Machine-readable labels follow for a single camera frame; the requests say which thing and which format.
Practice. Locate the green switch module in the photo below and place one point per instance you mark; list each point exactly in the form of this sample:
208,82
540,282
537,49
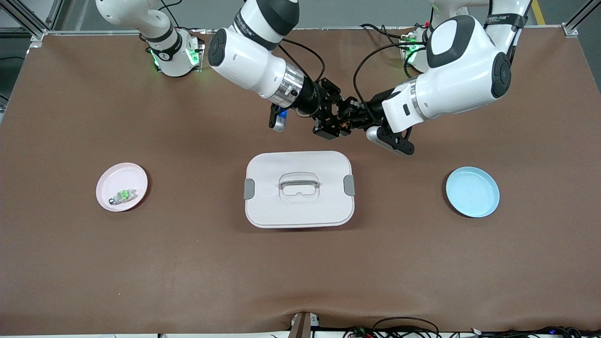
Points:
123,195

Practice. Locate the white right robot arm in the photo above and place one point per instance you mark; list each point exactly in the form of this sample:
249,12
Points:
244,61

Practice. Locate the pink round plate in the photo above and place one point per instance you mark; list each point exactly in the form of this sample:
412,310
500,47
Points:
127,178

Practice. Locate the orange switch module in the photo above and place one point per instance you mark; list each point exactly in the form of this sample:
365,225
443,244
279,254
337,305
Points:
345,125

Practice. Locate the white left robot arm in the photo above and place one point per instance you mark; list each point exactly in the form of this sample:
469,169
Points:
460,70

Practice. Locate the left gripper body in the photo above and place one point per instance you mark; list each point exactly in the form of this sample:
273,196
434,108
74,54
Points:
373,114

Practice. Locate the pink storage box white lid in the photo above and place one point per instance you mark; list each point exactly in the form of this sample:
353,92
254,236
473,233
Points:
300,211

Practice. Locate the light blue round plate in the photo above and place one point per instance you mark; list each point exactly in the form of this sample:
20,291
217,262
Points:
472,192

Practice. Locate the brown table mat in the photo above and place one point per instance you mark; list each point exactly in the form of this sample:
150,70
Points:
300,272

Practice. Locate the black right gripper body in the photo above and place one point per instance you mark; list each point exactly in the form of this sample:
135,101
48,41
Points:
310,100

